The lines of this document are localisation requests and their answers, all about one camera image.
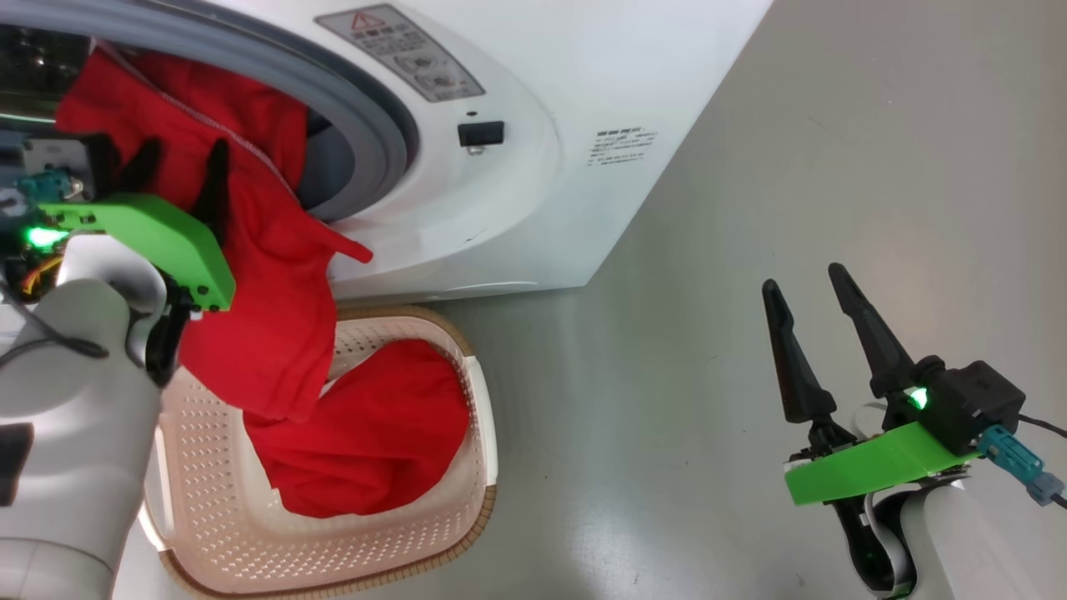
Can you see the grey warning label sticker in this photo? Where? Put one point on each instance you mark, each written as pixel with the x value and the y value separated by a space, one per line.
pixel 400 50

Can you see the red cloth garment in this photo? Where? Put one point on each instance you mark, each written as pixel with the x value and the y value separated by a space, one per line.
pixel 267 292

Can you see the white washing machine body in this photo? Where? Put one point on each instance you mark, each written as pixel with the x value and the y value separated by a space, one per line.
pixel 583 167

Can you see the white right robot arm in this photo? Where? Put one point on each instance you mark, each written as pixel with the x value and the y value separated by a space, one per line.
pixel 975 550

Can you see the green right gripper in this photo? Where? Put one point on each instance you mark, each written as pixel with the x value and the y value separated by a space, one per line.
pixel 875 467

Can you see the cream perforated laundry basket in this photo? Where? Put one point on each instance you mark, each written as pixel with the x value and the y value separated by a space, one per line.
pixel 400 533

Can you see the stainless steel washing machine drum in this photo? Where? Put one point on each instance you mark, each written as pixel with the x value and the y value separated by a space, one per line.
pixel 33 75

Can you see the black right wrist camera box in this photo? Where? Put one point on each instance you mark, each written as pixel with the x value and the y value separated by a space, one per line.
pixel 971 404

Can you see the teal right camera connector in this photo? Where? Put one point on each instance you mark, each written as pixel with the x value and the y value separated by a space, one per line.
pixel 1021 467

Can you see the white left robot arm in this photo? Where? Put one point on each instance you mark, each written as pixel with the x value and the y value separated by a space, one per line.
pixel 67 417

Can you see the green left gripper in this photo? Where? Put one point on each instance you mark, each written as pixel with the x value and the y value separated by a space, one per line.
pixel 167 237

